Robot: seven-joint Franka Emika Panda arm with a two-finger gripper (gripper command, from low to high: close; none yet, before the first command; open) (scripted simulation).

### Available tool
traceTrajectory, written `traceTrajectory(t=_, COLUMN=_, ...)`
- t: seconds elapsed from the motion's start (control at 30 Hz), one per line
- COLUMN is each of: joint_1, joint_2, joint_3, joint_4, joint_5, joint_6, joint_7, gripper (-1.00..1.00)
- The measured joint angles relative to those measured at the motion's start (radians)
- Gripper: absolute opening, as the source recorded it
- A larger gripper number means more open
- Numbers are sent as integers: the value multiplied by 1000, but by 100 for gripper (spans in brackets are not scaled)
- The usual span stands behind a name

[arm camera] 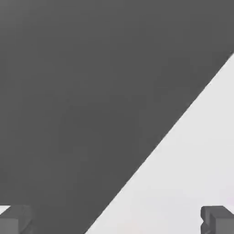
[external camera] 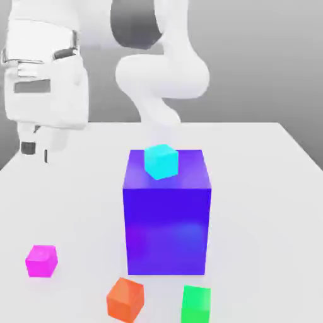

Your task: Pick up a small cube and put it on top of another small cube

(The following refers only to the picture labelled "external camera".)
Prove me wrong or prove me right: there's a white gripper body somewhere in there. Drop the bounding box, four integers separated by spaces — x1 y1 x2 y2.
4 54 90 131

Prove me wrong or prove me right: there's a small cyan cube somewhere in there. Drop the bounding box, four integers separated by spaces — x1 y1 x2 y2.
144 143 179 181

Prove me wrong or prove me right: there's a small magenta cube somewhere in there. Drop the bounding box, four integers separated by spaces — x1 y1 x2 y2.
25 244 59 279

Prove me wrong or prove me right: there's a small orange cube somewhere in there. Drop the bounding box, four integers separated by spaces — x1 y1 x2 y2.
106 276 145 323

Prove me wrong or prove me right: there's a small green cube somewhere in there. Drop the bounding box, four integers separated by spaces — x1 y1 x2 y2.
180 285 212 323

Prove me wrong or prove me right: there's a large purple box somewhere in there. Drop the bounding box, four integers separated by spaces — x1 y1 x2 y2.
122 149 213 276

